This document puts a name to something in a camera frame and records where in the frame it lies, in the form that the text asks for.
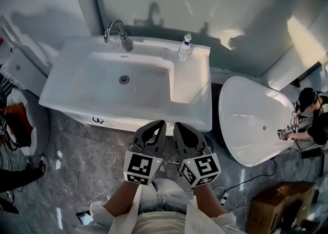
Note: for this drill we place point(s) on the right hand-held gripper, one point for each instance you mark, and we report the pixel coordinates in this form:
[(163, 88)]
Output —
[(205, 168)]

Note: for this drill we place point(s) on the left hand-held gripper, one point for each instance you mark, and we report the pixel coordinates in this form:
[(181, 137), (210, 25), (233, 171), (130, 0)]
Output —
[(137, 166)]

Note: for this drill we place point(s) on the person's left forearm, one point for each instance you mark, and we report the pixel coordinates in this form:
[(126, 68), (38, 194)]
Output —
[(120, 199)]

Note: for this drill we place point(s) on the person's right forearm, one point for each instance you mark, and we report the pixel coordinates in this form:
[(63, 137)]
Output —
[(207, 202)]

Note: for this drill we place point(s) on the person's white shoe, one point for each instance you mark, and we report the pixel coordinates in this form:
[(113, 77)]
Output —
[(161, 169)]

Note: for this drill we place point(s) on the person's light blue jeans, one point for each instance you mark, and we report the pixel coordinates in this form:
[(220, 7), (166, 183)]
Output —
[(166, 197)]

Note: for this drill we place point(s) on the white and green bathtub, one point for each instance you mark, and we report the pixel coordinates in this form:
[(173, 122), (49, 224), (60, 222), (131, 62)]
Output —
[(246, 115)]

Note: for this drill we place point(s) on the white power strip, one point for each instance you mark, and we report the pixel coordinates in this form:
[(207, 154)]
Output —
[(225, 198)]

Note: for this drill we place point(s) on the metal sink drain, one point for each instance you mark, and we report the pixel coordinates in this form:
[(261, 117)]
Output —
[(124, 79)]

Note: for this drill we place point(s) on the person's cream knit sweater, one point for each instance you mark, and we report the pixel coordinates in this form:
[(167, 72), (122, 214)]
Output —
[(159, 224)]

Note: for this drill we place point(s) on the white ceramic sink basin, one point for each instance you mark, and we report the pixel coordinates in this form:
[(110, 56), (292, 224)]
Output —
[(77, 94)]

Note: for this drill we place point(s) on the clear soap pump bottle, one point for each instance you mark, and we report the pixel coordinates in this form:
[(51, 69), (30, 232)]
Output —
[(184, 50)]

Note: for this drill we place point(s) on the chrome faucet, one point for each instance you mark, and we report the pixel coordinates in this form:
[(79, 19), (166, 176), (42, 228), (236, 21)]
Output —
[(124, 40)]

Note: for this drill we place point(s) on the large cardboard box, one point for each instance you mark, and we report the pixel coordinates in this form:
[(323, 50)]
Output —
[(264, 215)]

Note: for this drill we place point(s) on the smartphone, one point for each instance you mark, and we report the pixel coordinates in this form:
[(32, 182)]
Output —
[(84, 218)]

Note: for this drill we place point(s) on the black backpack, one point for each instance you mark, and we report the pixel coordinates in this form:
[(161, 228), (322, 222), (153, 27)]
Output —
[(18, 127)]

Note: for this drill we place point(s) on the orange cushion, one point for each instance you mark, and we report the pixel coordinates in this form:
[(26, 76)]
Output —
[(16, 111)]

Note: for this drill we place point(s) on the white water dispenser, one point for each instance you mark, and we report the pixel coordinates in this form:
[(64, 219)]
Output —
[(28, 74)]

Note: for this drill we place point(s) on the clear water jug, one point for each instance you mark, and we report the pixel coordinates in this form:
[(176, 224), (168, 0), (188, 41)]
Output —
[(9, 30)]

